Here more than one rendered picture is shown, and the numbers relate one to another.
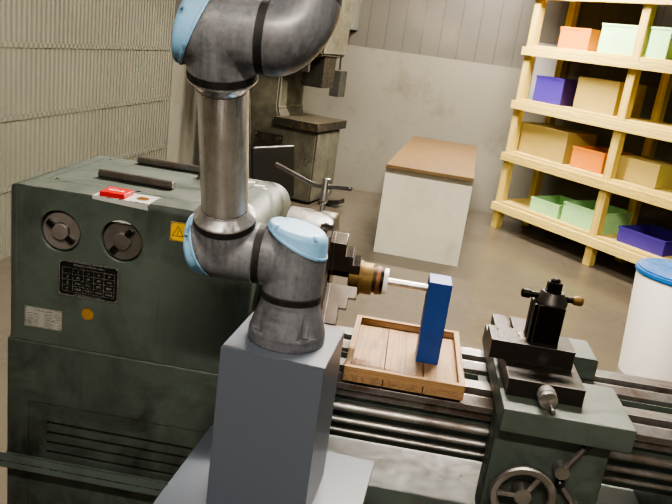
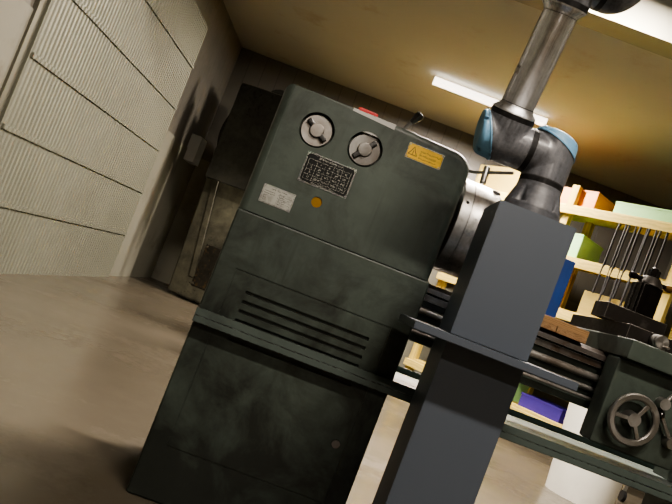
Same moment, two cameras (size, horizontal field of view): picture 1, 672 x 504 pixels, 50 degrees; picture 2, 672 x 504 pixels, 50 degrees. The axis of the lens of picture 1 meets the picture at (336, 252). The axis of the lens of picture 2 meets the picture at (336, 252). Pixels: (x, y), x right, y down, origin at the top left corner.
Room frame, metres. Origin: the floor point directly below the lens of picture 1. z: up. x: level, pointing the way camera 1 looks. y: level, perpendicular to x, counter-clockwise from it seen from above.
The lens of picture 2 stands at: (-0.44, 0.76, 0.76)
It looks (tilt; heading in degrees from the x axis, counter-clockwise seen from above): 2 degrees up; 352
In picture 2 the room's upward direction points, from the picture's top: 21 degrees clockwise
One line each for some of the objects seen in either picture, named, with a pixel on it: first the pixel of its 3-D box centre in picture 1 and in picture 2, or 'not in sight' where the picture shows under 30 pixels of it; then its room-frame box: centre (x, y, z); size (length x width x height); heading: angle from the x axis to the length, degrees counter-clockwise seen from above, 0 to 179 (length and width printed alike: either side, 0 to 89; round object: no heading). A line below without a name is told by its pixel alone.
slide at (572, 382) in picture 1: (532, 355); (621, 334); (1.77, -0.55, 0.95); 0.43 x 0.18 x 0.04; 175
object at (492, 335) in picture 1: (529, 346); (628, 319); (1.70, -0.52, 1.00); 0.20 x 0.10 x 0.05; 85
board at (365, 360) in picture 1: (405, 353); (523, 316); (1.81, -0.22, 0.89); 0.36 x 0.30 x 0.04; 175
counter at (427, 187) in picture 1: (431, 192); not in sight; (6.83, -0.83, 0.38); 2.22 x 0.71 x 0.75; 171
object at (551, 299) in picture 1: (552, 297); (650, 282); (1.70, -0.54, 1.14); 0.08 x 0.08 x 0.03
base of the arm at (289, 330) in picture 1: (289, 314); (534, 199); (1.32, 0.07, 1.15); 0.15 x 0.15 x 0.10
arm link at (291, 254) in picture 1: (292, 256); (548, 157); (1.32, 0.08, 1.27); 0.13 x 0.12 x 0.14; 85
